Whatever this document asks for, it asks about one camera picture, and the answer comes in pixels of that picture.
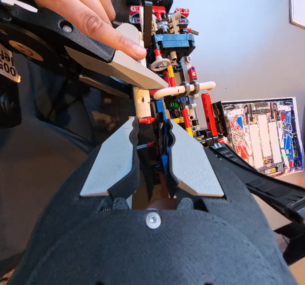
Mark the shiny sticker sheet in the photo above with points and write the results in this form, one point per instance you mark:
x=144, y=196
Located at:
x=262, y=134

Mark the white and blue toy panel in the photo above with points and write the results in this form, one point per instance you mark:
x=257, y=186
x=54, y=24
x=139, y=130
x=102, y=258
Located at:
x=141, y=101

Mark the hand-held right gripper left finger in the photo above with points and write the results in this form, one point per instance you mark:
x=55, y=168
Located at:
x=112, y=165

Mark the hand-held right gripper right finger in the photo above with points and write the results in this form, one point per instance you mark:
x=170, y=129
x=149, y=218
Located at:
x=193, y=168

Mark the toy brick car model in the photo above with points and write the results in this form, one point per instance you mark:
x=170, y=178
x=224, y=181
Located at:
x=174, y=43

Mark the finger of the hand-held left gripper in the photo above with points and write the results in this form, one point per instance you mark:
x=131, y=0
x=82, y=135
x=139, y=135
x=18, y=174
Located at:
x=133, y=72
x=104, y=86

